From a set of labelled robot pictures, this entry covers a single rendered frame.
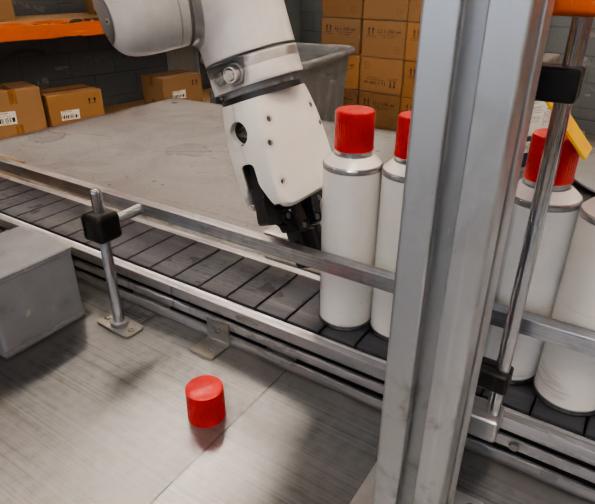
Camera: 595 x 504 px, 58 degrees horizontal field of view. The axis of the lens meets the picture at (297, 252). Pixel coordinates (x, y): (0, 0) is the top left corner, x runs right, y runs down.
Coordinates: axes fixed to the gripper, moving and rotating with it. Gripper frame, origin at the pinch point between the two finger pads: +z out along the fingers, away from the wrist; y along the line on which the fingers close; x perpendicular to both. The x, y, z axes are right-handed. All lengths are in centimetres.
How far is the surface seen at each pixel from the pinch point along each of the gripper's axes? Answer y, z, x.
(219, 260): 1.6, 1.4, 14.8
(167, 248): 0.4, -1.2, 21.8
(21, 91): 164, -69, 325
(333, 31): 336, -50, 183
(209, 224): -4.3, -4.7, 7.8
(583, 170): 57, 11, -15
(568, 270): -1.8, 2.9, -23.4
